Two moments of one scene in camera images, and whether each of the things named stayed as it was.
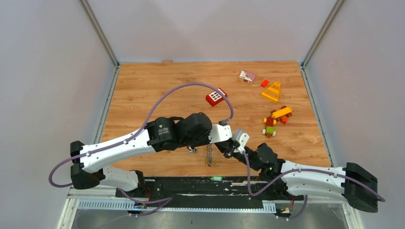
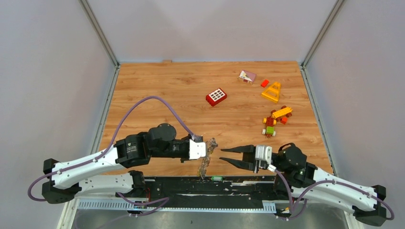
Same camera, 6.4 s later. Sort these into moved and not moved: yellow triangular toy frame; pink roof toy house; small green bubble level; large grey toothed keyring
Moved: large grey toothed keyring
Not moved: pink roof toy house; small green bubble level; yellow triangular toy frame
